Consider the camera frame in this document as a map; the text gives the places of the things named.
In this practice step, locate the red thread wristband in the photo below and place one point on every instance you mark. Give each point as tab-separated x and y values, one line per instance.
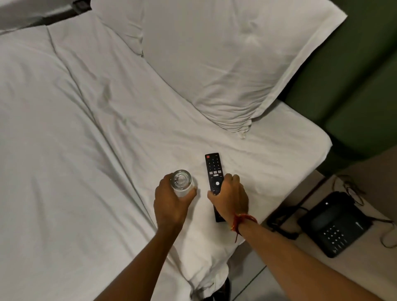
241	219

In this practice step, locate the green padded headboard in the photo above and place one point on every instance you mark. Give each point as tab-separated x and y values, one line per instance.
350	86

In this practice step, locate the person's left hand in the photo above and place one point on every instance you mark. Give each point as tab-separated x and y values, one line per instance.
167	206

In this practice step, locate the large white pillow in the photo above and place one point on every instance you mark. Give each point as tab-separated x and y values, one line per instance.
229	59

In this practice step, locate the person's left thumb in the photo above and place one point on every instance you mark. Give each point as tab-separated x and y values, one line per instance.
189	196

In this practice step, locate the person's right forearm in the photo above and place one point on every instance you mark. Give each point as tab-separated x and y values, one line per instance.
294	263

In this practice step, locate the person's right thumb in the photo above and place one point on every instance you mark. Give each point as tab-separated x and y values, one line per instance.
213	195

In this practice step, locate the person's left forearm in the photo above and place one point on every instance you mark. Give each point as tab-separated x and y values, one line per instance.
145	266

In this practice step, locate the black desk telephone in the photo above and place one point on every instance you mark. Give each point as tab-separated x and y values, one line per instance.
333	221

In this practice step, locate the black remote control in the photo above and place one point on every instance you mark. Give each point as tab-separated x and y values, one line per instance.
214	167

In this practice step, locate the clear drinking glass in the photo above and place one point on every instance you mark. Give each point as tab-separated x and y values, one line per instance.
182	181

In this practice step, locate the white bed sheet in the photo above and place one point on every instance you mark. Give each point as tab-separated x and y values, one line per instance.
149	124

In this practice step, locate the person's right hand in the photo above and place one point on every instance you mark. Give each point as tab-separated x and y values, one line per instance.
232	200

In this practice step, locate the dark bed base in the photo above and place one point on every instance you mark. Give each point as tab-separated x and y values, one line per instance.
224	290

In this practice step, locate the white duvet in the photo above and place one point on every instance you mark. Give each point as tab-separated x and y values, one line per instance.
46	161

